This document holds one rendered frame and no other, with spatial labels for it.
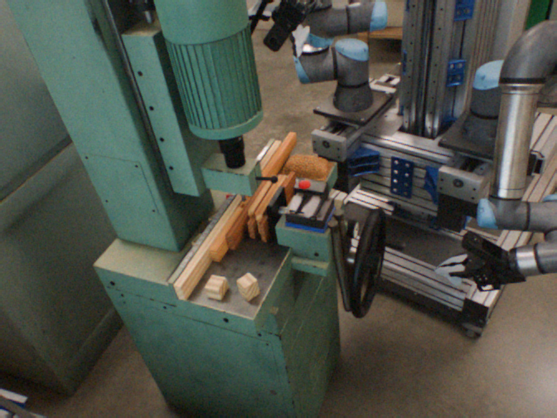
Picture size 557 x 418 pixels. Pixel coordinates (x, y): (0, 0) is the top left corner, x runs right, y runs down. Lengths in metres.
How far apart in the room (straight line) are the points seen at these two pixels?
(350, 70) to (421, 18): 0.28
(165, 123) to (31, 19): 0.34
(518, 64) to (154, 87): 0.80
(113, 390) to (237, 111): 1.46
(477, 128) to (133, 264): 1.13
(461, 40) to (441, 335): 1.14
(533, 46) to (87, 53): 0.94
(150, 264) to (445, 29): 1.16
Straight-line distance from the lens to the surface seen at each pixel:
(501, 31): 2.06
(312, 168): 1.43
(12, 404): 1.64
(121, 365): 2.29
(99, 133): 1.28
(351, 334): 2.16
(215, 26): 1.00
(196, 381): 1.78
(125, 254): 1.50
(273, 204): 1.22
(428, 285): 2.08
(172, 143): 1.21
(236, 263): 1.22
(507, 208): 1.31
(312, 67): 1.81
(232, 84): 1.05
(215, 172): 1.25
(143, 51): 1.11
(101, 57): 1.13
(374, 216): 1.23
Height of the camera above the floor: 1.78
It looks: 41 degrees down
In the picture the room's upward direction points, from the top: 9 degrees counter-clockwise
